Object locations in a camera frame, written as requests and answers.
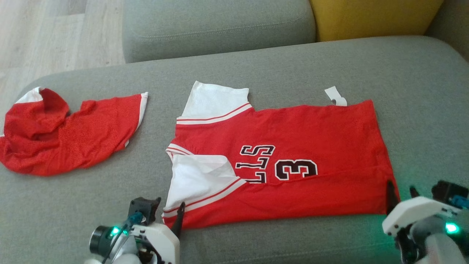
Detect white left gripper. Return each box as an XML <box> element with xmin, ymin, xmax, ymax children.
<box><xmin>130</xmin><ymin>201</ymin><xmax>186</xmax><ymax>264</ymax></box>

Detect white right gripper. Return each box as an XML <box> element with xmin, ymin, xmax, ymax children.
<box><xmin>382</xmin><ymin>180</ymin><xmax>462</xmax><ymax>237</ymax></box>

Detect red white basketball jersey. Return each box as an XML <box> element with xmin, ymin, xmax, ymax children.
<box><xmin>162</xmin><ymin>81</ymin><xmax>402</xmax><ymax>230</ymax></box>

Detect red white mesh shorts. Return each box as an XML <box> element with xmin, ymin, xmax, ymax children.
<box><xmin>0</xmin><ymin>87</ymin><xmax>149</xmax><ymax>176</ymax></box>

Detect grey sofa seat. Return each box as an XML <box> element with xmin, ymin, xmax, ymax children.
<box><xmin>0</xmin><ymin>36</ymin><xmax>469</xmax><ymax>264</ymax></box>

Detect yellow cushion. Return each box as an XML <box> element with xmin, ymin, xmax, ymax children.
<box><xmin>309</xmin><ymin>0</ymin><xmax>444</xmax><ymax>42</ymax></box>

